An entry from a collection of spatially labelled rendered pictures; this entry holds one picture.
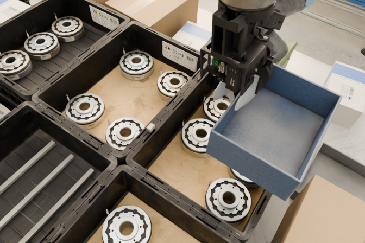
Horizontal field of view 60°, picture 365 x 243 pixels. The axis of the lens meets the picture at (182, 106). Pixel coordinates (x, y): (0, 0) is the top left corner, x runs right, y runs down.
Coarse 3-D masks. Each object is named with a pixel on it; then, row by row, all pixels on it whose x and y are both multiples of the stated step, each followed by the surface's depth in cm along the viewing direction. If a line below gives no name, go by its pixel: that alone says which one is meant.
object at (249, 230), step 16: (160, 128) 74; (144, 144) 70; (128, 160) 67; (144, 176) 65; (176, 192) 63; (192, 208) 62; (256, 208) 62; (224, 224) 60; (256, 224) 60; (240, 240) 59
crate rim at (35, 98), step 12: (132, 24) 97; (168, 36) 94; (96, 48) 89; (192, 48) 91; (84, 60) 86; (48, 84) 80; (36, 96) 77; (180, 96) 80; (48, 108) 75; (168, 108) 77; (72, 120) 73; (156, 120) 74; (84, 132) 71; (144, 132) 72; (108, 144) 70; (132, 144) 70; (120, 156) 68
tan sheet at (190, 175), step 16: (176, 144) 82; (160, 160) 79; (176, 160) 79; (192, 160) 79; (208, 160) 80; (160, 176) 76; (176, 176) 76; (192, 176) 77; (208, 176) 77; (224, 176) 77; (192, 192) 74; (256, 192) 75; (240, 224) 70
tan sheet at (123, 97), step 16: (160, 64) 101; (112, 80) 95; (128, 80) 96; (144, 80) 96; (112, 96) 91; (128, 96) 92; (144, 96) 92; (64, 112) 87; (112, 112) 88; (128, 112) 88; (144, 112) 88; (96, 128) 84
